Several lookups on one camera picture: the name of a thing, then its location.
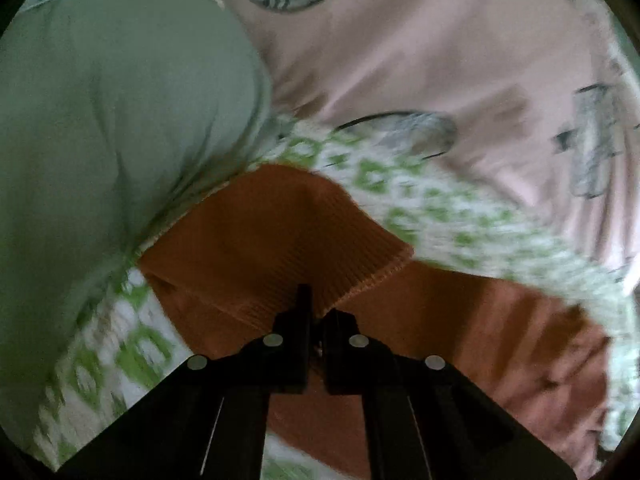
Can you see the sage green pillow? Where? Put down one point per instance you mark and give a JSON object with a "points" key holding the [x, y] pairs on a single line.
{"points": [[113, 113]]}

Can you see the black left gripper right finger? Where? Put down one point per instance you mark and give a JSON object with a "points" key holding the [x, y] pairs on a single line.
{"points": [[423, 418]]}

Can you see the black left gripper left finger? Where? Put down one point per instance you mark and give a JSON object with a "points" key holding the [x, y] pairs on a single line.
{"points": [[208, 418]]}

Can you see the pink heart pattern duvet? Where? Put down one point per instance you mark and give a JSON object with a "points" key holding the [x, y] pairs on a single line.
{"points": [[537, 98]]}

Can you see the rust orange knit sweater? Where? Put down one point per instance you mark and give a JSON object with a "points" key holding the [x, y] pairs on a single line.
{"points": [[224, 271]]}

